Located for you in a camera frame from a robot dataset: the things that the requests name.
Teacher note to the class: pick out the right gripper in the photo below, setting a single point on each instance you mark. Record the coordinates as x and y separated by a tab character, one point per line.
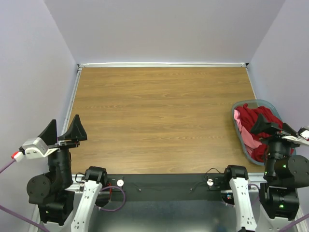
277	133

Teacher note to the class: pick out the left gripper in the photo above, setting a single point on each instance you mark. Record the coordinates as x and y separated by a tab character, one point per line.
76	131

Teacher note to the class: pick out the dark red t-shirt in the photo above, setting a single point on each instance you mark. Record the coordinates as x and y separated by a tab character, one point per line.
245	119

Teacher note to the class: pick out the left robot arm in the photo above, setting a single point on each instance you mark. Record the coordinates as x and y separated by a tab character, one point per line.
49	191

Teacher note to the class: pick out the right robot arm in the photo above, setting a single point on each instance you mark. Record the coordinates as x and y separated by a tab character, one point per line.
284	174

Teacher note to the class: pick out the pink t-shirt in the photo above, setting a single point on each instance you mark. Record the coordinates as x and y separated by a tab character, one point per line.
248	140

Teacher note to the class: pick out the translucent blue laundry basket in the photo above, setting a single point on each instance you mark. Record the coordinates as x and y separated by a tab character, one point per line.
252	104

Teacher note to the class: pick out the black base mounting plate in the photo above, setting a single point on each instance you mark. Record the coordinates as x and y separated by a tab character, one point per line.
171	187

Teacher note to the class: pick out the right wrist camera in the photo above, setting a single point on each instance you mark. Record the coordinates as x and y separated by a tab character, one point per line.
301	138

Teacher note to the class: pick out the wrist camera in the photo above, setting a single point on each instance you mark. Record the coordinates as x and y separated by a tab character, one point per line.
301	138
36	148

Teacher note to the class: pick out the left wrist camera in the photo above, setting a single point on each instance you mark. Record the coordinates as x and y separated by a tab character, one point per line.
36	148

